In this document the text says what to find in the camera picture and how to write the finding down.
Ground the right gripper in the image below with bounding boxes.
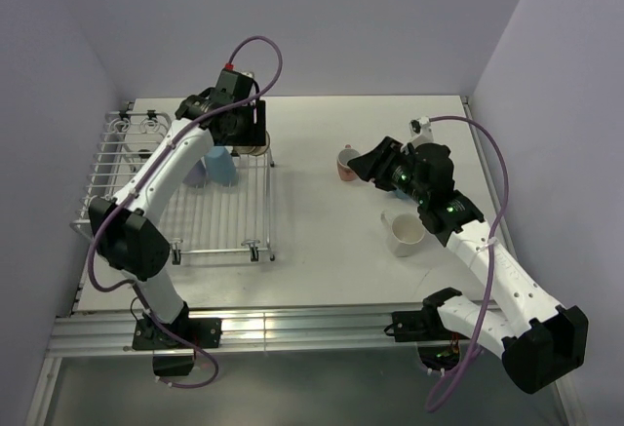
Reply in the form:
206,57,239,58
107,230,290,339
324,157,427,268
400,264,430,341
347,136,429,205

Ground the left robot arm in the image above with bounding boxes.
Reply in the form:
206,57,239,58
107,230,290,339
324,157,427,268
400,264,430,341
87,63,265,347

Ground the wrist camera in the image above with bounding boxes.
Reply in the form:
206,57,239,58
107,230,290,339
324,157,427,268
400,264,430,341
408,116,434,148
223,62,255,80

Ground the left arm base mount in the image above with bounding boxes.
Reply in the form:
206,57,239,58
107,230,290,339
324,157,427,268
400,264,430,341
131,316,222,390

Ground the steel cup brown base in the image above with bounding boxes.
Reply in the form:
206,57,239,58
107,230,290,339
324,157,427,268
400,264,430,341
233,132,270,156

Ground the pink mug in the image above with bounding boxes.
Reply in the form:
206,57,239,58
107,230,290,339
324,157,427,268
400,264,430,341
336,144,360,182

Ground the blue cup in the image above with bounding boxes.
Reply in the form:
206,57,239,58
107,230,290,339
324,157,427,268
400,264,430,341
204,146,238,187

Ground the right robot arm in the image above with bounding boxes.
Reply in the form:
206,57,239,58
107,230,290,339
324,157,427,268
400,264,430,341
348,137,589,394

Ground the lilac cup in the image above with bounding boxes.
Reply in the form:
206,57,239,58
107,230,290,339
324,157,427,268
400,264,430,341
183,160,208,188

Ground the white mug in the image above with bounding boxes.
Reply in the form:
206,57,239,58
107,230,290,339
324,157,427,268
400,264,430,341
380,211,425,257

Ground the aluminium rail frame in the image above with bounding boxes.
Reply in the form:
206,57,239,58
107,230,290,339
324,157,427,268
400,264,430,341
23,97,586,426

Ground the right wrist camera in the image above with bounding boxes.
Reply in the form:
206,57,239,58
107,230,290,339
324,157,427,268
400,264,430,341
408,116,434,148

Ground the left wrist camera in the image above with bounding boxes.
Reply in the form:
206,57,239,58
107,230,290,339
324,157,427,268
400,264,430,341
223,62,255,80

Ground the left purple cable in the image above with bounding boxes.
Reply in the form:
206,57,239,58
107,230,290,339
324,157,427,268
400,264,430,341
86,35,285,391

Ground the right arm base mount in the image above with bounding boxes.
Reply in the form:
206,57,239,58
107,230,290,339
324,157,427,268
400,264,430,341
383,309,467,377

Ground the blue mug with handle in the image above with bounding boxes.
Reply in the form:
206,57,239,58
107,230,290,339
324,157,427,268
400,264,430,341
393,189,411,200

